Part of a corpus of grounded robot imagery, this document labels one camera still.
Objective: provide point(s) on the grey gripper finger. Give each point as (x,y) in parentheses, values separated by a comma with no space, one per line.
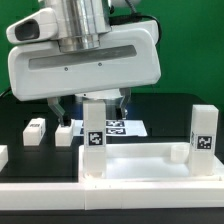
(121,111)
(63,116)

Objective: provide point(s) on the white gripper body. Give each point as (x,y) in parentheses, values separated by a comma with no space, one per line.
(127,57)

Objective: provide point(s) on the white desk top tray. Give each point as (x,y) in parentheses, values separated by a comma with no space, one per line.
(152,162)

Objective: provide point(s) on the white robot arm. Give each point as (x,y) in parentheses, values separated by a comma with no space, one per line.
(77,46)

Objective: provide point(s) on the fiducial marker sheet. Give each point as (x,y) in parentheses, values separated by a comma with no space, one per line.
(115,128)

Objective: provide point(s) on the white left fence bar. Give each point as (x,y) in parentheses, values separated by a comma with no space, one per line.
(3,156)

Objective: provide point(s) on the white fence bar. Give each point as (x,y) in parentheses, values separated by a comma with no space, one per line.
(88,196)
(3,156)

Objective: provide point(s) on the white front fence bar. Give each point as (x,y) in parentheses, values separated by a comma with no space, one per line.
(88,196)

